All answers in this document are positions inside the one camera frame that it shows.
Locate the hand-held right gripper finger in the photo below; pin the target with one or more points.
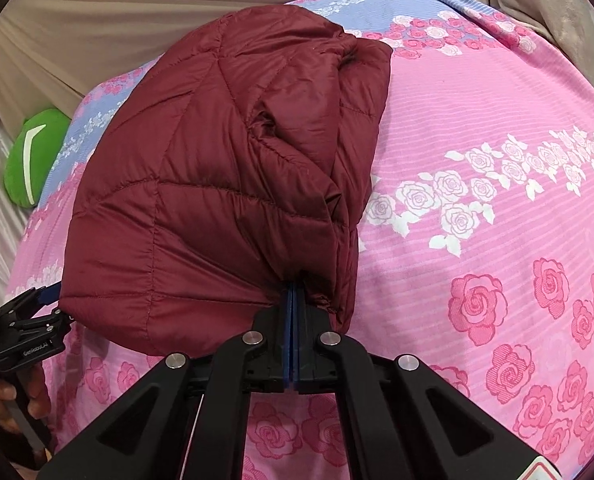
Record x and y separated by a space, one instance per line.
297 350
289 350

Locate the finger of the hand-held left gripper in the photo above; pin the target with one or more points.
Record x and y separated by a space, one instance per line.
32 300
42 327

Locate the maroon quilted jacket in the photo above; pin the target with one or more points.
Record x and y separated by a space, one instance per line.
202 160

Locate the green pillow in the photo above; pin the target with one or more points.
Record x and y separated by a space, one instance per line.
48 160

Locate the beige curtain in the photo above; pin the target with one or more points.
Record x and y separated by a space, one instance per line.
102 20

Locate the floral rose print bedsheet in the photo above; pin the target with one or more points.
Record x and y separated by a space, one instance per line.
477 110

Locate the beige floral cloth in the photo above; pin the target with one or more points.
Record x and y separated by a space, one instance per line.
552 10

